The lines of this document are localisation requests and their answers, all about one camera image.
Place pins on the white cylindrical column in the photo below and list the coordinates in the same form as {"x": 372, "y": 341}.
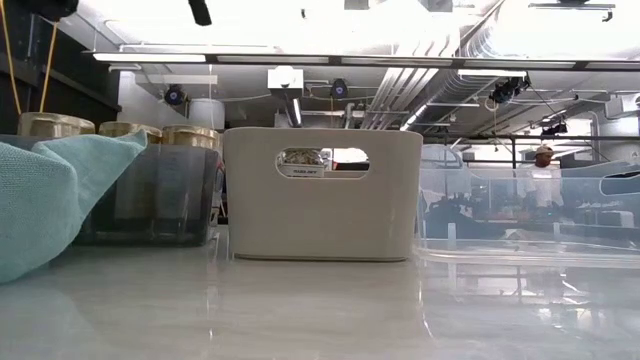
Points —
{"x": 205, "y": 115}

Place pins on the long ceiling light beam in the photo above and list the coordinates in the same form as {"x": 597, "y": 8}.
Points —
{"x": 150, "y": 57}

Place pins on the white plastic bin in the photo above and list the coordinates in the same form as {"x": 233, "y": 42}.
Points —
{"x": 325, "y": 220}

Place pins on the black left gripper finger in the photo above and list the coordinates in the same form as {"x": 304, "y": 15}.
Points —
{"x": 200, "y": 12}

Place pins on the black track light cluster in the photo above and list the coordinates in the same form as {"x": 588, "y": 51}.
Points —
{"x": 507, "y": 90}

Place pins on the silver ceiling ducts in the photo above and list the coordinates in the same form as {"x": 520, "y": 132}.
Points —
{"x": 395, "y": 95}

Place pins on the person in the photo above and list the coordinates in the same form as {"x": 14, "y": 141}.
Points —
{"x": 542, "y": 185}

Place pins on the flat ceiling light fixture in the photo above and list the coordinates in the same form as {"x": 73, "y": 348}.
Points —
{"x": 572, "y": 6}

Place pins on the teal cloth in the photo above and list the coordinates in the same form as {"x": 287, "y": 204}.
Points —
{"x": 50, "y": 200}

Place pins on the smoky grey translucent bin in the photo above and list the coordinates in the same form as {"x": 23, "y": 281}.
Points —
{"x": 210, "y": 220}

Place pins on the white box ceiling fixture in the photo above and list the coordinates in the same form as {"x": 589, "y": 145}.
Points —
{"x": 285, "y": 77}

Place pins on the round blue-lensed spotlight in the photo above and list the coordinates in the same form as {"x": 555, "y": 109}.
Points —
{"x": 175, "y": 95}
{"x": 339, "y": 89}

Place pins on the black horizontal rail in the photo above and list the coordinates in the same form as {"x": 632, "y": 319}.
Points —
{"x": 575, "y": 137}

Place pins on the clear herb spice jar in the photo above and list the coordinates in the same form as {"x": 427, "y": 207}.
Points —
{"x": 300, "y": 160}

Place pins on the small black ceiling light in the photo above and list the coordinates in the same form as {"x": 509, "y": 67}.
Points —
{"x": 555, "y": 129}

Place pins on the clear plastic bin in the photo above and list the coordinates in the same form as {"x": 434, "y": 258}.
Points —
{"x": 500, "y": 250}

